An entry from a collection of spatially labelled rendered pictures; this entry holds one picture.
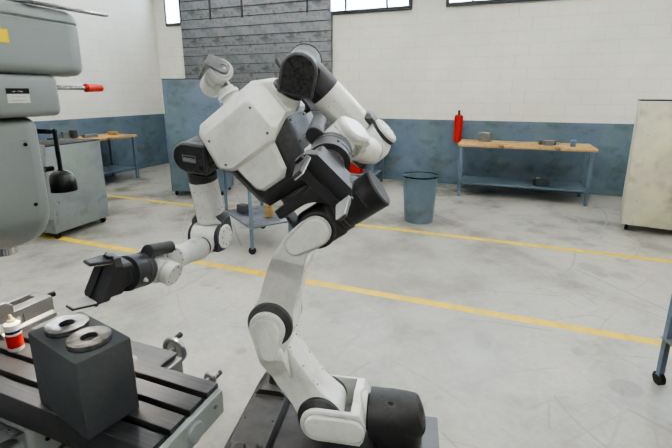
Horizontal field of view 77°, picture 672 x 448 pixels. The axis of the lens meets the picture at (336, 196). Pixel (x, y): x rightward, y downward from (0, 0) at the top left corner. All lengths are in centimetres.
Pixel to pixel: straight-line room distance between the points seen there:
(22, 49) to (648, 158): 605
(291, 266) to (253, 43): 850
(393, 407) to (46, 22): 141
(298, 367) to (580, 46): 745
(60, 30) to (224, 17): 873
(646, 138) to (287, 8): 651
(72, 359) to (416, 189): 486
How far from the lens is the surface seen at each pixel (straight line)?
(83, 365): 107
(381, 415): 147
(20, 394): 139
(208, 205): 140
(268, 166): 115
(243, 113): 114
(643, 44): 840
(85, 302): 112
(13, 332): 156
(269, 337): 134
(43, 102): 128
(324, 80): 114
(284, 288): 131
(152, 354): 177
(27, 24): 127
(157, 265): 122
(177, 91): 737
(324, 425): 148
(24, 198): 129
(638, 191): 636
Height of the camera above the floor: 169
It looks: 14 degrees down
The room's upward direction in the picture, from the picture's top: straight up
